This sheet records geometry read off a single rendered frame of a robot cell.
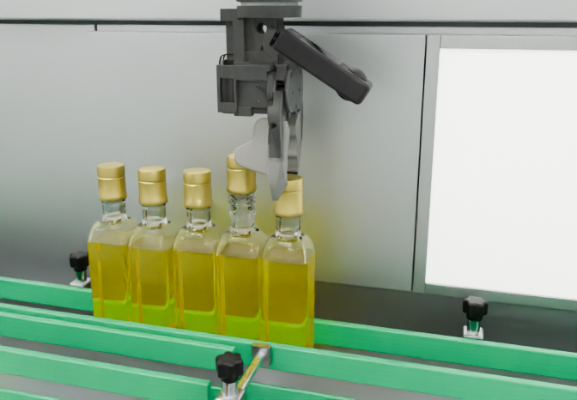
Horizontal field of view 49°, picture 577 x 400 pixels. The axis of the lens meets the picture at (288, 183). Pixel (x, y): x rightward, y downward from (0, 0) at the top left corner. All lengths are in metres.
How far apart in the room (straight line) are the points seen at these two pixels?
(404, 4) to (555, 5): 0.17
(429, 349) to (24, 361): 0.48
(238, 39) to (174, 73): 0.21
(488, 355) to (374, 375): 0.15
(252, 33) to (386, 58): 0.19
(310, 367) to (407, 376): 0.11
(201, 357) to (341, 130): 0.33
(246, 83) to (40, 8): 0.41
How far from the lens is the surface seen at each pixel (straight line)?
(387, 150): 0.83
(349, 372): 0.76
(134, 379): 0.75
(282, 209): 0.73
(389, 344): 0.82
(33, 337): 0.91
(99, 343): 0.85
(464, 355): 0.82
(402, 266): 0.87
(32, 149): 1.08
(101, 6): 0.95
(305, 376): 0.78
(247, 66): 0.69
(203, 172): 0.76
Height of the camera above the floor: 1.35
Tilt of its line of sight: 15 degrees down
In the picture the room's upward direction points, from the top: straight up
